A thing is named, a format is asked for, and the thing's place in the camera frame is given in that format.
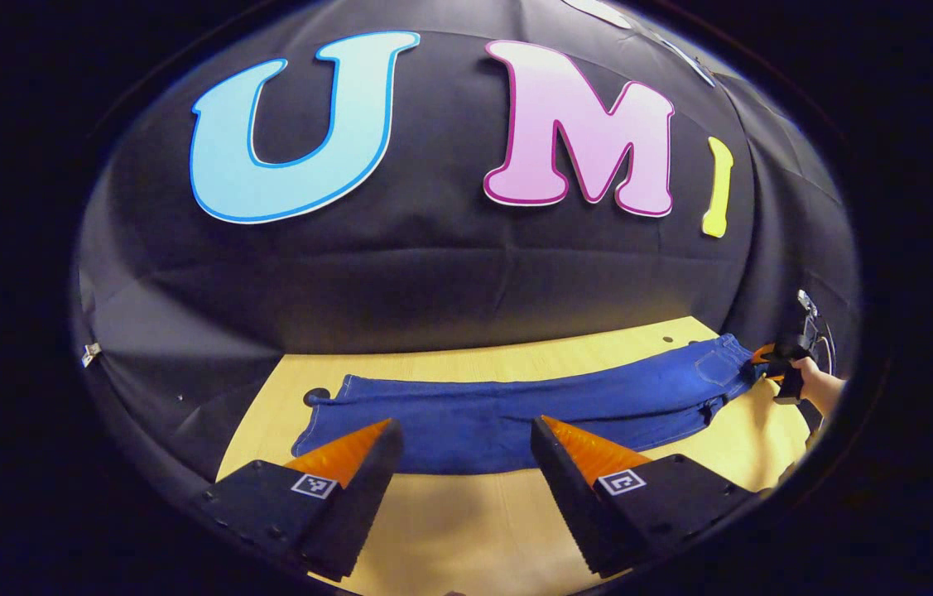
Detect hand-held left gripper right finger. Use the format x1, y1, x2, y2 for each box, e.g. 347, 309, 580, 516
530, 415, 758, 579

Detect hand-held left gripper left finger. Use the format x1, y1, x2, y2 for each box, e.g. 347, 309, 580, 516
189, 418, 406, 582

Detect blue jeans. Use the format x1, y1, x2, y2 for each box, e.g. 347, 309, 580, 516
292, 334, 769, 477

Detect black backdrop cloth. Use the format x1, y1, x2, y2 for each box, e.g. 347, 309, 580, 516
73, 0, 860, 489

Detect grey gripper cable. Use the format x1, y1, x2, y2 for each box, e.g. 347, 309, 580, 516
812, 316, 838, 367

